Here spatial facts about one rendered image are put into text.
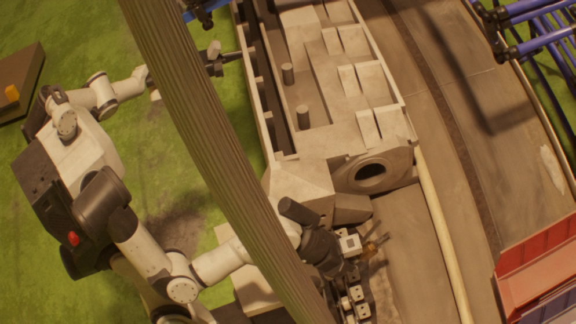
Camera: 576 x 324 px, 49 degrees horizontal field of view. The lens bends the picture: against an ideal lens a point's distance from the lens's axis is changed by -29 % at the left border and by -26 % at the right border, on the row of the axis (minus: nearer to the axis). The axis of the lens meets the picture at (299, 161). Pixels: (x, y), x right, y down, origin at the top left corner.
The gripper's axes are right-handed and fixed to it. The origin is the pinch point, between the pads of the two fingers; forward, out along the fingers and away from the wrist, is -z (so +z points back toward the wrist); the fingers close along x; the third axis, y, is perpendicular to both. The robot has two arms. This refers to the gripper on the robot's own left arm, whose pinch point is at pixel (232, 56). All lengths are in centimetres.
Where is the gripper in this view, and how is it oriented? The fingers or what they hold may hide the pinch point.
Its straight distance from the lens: 232.3
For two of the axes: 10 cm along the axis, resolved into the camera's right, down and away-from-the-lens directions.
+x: 2.1, 7.3, -6.5
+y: -1.0, -6.4, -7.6
